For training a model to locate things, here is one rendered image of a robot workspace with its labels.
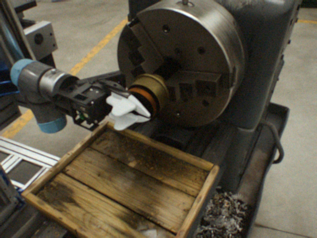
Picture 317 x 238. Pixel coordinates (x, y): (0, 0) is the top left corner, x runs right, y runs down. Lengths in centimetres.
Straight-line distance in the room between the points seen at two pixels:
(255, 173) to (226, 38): 71
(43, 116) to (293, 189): 159
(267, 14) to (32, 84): 55
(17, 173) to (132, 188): 116
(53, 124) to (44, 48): 28
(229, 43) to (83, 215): 48
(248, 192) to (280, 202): 73
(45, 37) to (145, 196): 57
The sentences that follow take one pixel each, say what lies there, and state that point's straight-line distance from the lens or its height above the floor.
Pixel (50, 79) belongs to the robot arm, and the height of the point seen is 111.
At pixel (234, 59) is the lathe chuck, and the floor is 115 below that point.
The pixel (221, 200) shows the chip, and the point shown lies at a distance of 101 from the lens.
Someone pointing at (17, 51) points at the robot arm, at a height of 112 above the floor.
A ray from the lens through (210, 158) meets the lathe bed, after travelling 74.
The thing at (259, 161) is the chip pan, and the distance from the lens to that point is 122.
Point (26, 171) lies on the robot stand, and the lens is 171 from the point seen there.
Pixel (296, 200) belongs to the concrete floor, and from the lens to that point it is 187.
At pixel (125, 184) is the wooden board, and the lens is 65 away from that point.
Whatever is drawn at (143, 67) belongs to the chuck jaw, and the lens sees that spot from 57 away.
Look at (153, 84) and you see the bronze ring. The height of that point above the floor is 112.
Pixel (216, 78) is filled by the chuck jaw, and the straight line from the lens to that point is 56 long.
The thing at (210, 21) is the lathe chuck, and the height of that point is 122.
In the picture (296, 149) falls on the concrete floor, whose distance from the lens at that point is 219.
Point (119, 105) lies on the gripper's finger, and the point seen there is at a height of 110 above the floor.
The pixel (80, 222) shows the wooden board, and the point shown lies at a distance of 62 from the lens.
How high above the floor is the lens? 141
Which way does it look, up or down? 40 degrees down
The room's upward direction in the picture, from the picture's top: straight up
